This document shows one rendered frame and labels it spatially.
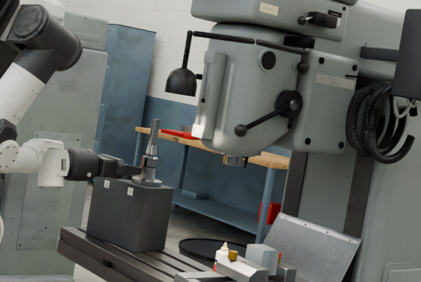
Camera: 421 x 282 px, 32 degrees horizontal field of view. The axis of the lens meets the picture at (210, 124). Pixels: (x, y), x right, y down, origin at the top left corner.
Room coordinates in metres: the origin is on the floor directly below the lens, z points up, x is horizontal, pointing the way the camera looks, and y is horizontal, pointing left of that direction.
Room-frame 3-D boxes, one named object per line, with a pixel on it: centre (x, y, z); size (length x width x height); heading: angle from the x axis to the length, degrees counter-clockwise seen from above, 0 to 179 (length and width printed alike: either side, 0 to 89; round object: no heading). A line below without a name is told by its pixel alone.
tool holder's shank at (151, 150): (2.17, 0.16, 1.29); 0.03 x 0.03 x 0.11
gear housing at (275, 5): (1.90, -0.10, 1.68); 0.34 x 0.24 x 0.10; 130
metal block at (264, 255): (1.75, -0.17, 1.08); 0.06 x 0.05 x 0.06; 38
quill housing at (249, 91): (1.88, -0.07, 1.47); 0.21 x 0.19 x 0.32; 40
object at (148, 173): (2.17, 0.16, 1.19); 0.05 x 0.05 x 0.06
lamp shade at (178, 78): (1.72, 0.08, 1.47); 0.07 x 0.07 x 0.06
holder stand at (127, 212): (2.20, 0.20, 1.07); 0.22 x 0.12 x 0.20; 51
